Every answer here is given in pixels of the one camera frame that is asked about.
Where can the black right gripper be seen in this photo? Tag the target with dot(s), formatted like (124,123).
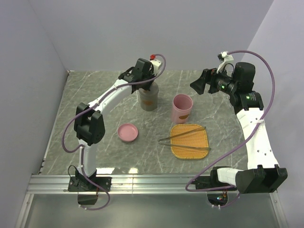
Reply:
(209,76)

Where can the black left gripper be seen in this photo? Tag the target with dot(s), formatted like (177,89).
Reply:
(147,87)

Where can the pink round lid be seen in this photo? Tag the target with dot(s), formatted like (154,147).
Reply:
(127,132)

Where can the metal serving tongs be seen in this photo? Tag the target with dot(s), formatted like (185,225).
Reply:
(184,136)

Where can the grey round lid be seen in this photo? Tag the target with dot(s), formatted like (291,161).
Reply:
(154,89)

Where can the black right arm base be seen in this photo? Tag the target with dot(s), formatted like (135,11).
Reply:
(217,192)

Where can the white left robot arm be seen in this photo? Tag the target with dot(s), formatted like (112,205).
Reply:
(89,124)

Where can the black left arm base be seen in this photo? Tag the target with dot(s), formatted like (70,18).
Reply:
(88,192)

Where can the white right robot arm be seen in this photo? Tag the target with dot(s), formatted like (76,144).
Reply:
(263,173)

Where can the grey cylindrical canister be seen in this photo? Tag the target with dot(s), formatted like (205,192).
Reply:
(149,103)

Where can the pink cylindrical canister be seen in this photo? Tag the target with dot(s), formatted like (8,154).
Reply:
(181,108)

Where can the woven bamboo tray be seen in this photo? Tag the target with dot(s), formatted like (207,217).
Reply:
(188,154)

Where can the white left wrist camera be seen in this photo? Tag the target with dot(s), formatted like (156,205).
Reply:
(157,64)

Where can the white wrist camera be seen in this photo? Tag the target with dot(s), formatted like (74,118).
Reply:
(157,64)
(224,58)

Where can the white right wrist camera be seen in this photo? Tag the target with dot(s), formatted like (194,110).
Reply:
(224,58)

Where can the aluminium front rail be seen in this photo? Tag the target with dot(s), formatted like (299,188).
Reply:
(144,201)

